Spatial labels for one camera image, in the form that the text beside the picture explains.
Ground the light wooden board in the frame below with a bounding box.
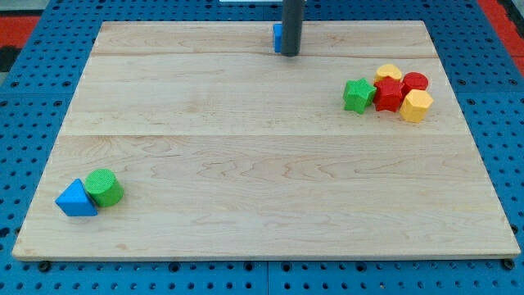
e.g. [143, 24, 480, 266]
[12, 20, 521, 261]

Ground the green cylinder block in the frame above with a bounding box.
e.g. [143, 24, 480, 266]
[84, 169, 124, 207]

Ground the red cylinder block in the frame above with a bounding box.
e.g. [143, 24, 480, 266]
[401, 72, 429, 97]

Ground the blue cube block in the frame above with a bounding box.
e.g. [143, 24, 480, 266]
[273, 23, 282, 53]

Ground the green star block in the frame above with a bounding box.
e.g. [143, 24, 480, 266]
[342, 78, 376, 114]

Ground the yellow hexagon block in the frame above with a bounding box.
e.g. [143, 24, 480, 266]
[400, 89, 434, 123]

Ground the red star block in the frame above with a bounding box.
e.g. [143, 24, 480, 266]
[373, 76, 403, 112]

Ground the blue triangle block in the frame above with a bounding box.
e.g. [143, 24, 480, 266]
[55, 179, 98, 217]

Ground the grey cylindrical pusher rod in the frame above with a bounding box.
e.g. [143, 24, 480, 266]
[281, 0, 305, 57]

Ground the yellow heart block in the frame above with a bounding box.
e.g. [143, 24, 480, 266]
[374, 64, 403, 82]

